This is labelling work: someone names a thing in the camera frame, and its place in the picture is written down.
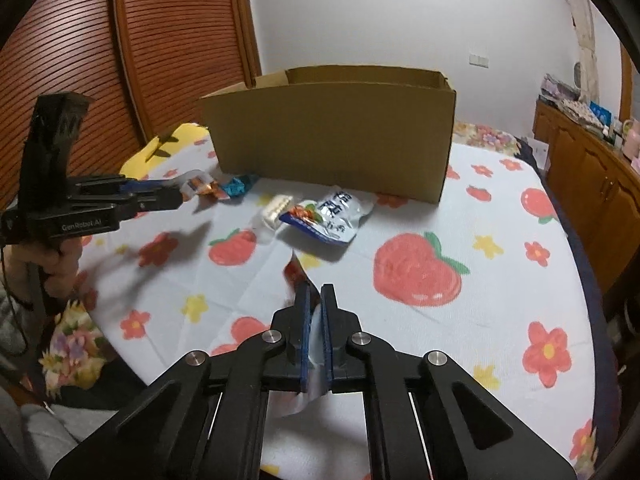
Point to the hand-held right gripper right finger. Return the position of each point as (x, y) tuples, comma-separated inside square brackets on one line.
[(327, 340)]

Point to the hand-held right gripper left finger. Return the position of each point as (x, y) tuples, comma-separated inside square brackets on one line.
[(302, 340)]

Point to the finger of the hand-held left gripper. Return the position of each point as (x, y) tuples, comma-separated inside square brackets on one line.
[(145, 186), (160, 204)]

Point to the white red snack packet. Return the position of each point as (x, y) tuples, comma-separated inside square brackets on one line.
[(315, 355)]

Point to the orange candy wrapper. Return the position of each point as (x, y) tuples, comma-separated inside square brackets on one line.
[(202, 187)]

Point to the blue candy wrapper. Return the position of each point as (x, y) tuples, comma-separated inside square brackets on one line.
[(237, 186)]

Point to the small white candy pack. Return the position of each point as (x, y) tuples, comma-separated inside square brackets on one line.
[(276, 208)]

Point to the white blue snack packet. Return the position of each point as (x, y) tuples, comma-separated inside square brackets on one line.
[(335, 215)]

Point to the brown cardboard box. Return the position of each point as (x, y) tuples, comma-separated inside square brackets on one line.
[(325, 140)]

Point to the person's left hand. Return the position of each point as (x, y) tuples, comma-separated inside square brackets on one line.
[(55, 270)]

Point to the yellow plush toy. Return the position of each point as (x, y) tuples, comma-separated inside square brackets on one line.
[(185, 132)]

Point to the strawberry printed blanket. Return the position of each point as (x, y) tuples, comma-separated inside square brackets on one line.
[(450, 350)]

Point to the wooden louvered wardrobe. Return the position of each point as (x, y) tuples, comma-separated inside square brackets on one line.
[(175, 35)]

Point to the floral quilt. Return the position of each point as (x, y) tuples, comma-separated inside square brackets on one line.
[(485, 135), (580, 260)]

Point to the person's grey pants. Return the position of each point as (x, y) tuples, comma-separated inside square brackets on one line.
[(40, 435)]

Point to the white paper bag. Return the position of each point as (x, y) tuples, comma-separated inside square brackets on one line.
[(536, 152)]

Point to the wooden cabinet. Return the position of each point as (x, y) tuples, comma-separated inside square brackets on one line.
[(590, 175)]

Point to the folded floral cloth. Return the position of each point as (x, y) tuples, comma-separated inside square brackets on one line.
[(577, 110)]

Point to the purple cloth pile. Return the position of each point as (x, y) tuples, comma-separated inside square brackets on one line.
[(560, 87)]

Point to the blue box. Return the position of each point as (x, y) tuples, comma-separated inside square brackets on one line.
[(600, 112)]

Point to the white fan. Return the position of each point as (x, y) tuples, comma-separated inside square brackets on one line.
[(577, 75)]

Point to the pink thermos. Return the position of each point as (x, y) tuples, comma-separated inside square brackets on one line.
[(632, 137)]

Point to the beige curtain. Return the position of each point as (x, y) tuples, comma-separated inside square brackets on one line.
[(582, 35)]

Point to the white wall switch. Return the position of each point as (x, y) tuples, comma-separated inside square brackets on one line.
[(479, 60)]

